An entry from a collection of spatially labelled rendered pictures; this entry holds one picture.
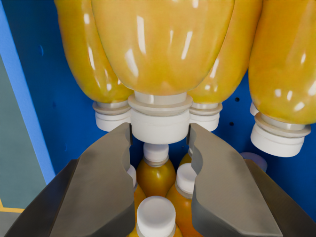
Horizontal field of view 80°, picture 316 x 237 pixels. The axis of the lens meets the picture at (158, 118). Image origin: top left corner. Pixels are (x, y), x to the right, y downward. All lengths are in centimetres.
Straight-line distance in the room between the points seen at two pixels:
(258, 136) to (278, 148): 2
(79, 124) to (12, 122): 155
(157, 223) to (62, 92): 15
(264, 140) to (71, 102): 18
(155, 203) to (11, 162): 185
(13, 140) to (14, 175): 38
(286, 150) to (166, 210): 12
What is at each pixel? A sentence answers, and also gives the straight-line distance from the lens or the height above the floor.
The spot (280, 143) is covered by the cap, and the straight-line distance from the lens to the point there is 18.
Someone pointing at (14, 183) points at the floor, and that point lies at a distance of 217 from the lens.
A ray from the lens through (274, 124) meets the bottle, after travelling 18.
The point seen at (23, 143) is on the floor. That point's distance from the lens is 183.
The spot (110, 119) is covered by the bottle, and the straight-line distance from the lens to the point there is 19.
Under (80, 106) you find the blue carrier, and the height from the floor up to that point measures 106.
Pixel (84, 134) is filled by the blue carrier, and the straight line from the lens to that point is 23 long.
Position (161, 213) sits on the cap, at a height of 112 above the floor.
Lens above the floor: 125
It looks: 62 degrees down
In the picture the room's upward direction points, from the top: 177 degrees clockwise
